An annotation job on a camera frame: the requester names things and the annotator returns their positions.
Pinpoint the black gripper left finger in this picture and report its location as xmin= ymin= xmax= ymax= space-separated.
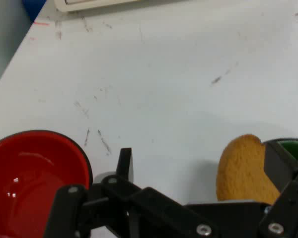
xmin=43 ymin=148 xmax=219 ymax=238

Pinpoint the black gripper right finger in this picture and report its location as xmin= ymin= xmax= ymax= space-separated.
xmin=259 ymin=141 xmax=298 ymax=238

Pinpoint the dark green plate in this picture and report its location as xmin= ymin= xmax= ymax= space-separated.
xmin=262 ymin=138 xmax=298 ymax=165

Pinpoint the brown toast bread slice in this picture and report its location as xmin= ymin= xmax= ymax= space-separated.
xmin=216 ymin=134 xmax=281 ymax=205

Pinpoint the red bowl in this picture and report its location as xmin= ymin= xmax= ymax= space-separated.
xmin=0 ymin=129 xmax=93 ymax=238

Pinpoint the cream toaster oven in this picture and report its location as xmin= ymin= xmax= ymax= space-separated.
xmin=54 ymin=0 xmax=142 ymax=12

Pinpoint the blue object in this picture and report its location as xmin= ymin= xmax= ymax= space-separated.
xmin=21 ymin=0 xmax=47 ymax=23

